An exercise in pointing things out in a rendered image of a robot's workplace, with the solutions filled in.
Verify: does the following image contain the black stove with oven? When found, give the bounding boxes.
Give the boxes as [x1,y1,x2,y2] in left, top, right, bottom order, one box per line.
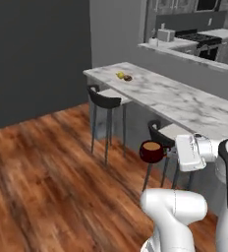
[174,29,223,62]

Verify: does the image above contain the dark red coffee mug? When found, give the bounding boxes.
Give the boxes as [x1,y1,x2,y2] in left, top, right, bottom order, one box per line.
[139,140,169,164]

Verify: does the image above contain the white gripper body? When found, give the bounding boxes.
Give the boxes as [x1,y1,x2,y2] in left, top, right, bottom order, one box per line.
[174,134,207,172]

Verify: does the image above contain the white toaster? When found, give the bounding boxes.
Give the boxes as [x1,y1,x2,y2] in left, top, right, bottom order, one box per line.
[156,28,176,43]

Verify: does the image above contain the black bar stool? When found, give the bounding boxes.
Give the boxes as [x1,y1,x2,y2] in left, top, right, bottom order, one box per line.
[86,84,133,166]
[142,119,197,193]

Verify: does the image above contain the white round jar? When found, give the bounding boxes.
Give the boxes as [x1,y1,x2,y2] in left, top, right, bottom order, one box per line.
[147,36,159,47]

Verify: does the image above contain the grey wall cupboards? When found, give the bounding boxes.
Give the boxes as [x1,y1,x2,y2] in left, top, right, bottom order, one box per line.
[144,0,228,40]

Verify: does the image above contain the black microwave oven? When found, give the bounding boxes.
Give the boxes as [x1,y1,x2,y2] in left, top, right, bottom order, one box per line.
[194,0,221,13]

